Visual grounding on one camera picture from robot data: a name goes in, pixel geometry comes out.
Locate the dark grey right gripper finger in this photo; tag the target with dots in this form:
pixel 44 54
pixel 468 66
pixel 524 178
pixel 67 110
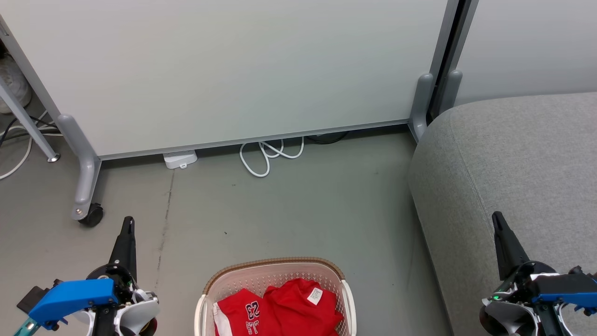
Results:
pixel 508 252

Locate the grey metal table leg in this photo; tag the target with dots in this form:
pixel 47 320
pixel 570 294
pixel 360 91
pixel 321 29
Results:
pixel 25 121

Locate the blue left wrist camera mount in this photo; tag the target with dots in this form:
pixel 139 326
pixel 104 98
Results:
pixel 70 298

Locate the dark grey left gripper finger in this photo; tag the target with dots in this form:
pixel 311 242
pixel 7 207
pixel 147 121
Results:
pixel 125 247

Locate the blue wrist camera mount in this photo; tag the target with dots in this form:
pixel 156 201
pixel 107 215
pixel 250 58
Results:
pixel 70 298
pixel 566 287

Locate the plain red garment white label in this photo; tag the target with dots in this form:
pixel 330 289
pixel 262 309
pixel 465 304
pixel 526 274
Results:
pixel 298 312

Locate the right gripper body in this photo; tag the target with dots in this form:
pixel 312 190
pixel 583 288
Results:
pixel 513 308

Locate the large white partition panel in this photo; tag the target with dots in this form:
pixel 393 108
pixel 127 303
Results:
pixel 233 70

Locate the red garment with number 23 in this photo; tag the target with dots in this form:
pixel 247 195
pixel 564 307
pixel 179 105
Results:
pixel 238 312

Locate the white bag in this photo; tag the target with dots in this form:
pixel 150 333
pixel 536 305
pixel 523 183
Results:
pixel 14 84

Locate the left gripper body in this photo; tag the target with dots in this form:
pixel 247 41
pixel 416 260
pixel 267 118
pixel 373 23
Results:
pixel 135 312

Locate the grey partition leg with caster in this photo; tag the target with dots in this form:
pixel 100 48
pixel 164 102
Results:
pixel 84 163

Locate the grey fabric sofa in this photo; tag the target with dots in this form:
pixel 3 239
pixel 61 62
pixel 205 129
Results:
pixel 513 163

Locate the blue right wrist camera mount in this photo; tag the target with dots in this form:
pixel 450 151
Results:
pixel 566 287

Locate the narrow white partition panel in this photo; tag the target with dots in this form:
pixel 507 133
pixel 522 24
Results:
pixel 527 46

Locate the white power strip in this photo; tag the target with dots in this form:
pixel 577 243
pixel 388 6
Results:
pixel 180 159

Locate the beige perforated laundry basket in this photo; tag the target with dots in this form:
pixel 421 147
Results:
pixel 280 269

